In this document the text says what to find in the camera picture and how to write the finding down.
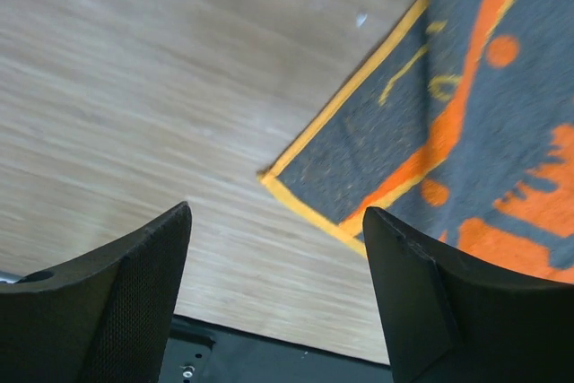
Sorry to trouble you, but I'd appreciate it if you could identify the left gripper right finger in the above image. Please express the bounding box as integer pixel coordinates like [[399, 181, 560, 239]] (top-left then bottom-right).
[[363, 207, 573, 382]]

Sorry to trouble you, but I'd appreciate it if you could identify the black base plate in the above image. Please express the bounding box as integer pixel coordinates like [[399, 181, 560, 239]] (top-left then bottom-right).
[[159, 315, 393, 383]]

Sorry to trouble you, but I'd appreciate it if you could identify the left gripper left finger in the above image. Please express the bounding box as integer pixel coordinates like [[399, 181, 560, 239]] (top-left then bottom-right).
[[1, 202, 192, 382]]

